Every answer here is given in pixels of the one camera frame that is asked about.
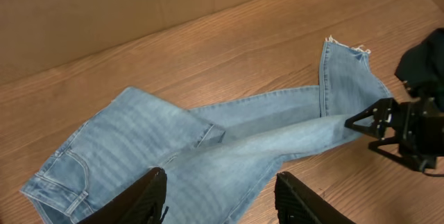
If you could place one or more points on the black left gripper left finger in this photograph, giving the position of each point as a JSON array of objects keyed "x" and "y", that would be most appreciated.
[{"x": 141, "y": 203}]

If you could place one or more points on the dark navy garment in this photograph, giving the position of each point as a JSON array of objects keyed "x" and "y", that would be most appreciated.
[{"x": 421, "y": 67}]

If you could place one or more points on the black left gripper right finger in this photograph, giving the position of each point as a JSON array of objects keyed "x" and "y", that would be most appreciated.
[{"x": 296, "y": 203}]

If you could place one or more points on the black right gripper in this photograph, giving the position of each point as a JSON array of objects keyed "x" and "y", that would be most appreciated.
[{"x": 418, "y": 125}]

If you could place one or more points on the light blue denim jeans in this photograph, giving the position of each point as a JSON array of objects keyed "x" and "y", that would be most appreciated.
[{"x": 217, "y": 158}]

